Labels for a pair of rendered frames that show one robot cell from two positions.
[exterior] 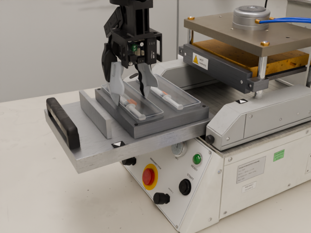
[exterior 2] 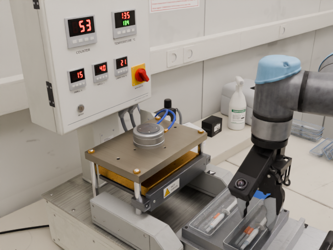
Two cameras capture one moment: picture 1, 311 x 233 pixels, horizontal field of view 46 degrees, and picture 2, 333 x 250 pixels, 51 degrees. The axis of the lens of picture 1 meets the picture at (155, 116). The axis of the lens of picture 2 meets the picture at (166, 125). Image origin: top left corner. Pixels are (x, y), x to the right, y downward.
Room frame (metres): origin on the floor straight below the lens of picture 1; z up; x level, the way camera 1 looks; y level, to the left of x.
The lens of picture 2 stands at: (1.08, 0.53, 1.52)
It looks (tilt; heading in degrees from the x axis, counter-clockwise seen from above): 25 degrees down; 247
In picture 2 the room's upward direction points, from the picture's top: 1 degrees counter-clockwise
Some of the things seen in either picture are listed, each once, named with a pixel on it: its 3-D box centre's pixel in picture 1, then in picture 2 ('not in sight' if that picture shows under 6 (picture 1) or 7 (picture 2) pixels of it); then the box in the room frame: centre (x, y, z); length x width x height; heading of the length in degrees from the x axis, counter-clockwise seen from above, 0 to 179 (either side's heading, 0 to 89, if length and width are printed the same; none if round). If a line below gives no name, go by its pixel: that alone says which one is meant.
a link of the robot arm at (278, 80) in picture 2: not in sight; (277, 87); (0.65, 0.04, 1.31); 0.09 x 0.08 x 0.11; 130
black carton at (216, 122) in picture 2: not in sight; (211, 126); (0.31, -0.76, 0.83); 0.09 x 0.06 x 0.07; 27
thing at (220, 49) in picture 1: (250, 45); (151, 155); (0.81, -0.22, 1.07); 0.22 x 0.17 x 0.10; 28
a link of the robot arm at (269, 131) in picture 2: not in sight; (269, 125); (0.66, 0.04, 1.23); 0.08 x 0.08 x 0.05
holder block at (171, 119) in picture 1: (148, 102); (237, 223); (0.70, 0.01, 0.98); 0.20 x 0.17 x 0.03; 28
